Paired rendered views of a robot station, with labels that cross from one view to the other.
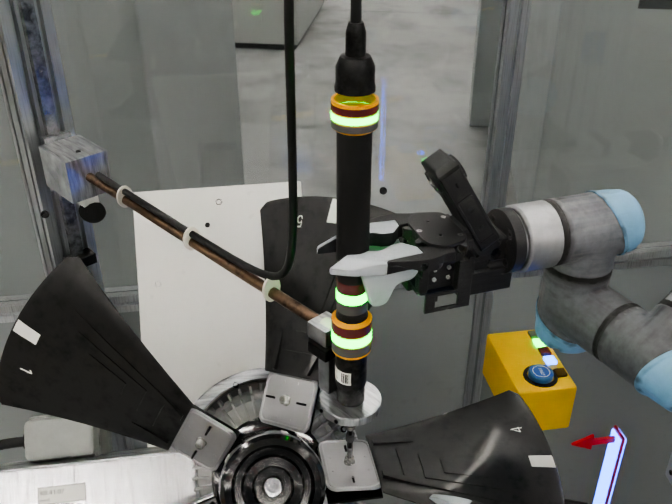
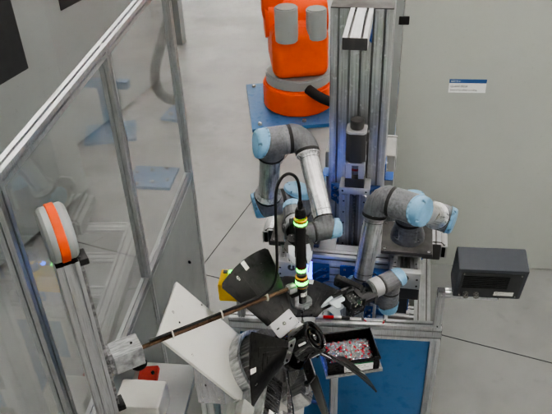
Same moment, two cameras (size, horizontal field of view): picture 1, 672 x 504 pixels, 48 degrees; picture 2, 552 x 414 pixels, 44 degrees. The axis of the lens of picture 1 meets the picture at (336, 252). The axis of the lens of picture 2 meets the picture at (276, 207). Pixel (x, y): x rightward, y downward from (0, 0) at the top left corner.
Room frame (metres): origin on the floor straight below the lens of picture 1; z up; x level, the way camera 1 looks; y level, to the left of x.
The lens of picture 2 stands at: (0.23, 1.66, 2.91)
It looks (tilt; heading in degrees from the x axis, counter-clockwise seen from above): 35 degrees down; 287
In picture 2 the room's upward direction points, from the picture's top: 3 degrees counter-clockwise
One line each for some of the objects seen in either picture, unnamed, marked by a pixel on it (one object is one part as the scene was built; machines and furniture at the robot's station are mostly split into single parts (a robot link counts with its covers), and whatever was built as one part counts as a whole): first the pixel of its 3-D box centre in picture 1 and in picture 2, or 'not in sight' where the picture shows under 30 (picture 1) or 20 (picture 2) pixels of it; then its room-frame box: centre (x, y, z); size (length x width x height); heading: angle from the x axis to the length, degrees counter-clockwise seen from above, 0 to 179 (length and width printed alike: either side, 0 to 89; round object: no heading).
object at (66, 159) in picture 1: (74, 167); (124, 354); (1.10, 0.42, 1.38); 0.10 x 0.07 x 0.08; 44
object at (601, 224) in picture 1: (586, 228); (293, 213); (0.74, -0.28, 1.46); 0.11 x 0.08 x 0.09; 109
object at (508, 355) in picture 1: (526, 382); (239, 287); (1.00, -0.33, 1.02); 0.16 x 0.10 x 0.11; 9
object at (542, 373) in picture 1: (540, 374); not in sight; (0.95, -0.33, 1.08); 0.04 x 0.04 x 0.02
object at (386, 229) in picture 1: (358, 254); (292, 259); (0.68, -0.02, 1.47); 0.09 x 0.03 x 0.06; 100
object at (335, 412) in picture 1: (344, 368); (299, 293); (0.66, -0.01, 1.33); 0.09 x 0.07 x 0.10; 44
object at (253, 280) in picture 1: (189, 239); (219, 315); (0.87, 0.20, 1.38); 0.54 x 0.01 x 0.01; 44
